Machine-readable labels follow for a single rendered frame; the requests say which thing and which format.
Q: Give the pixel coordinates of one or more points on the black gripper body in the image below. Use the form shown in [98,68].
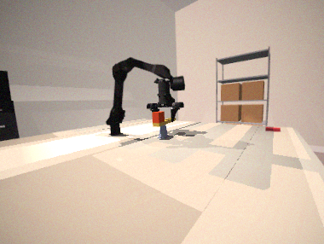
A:
[164,98]

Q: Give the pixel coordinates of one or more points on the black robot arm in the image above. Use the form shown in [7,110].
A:
[120,71]

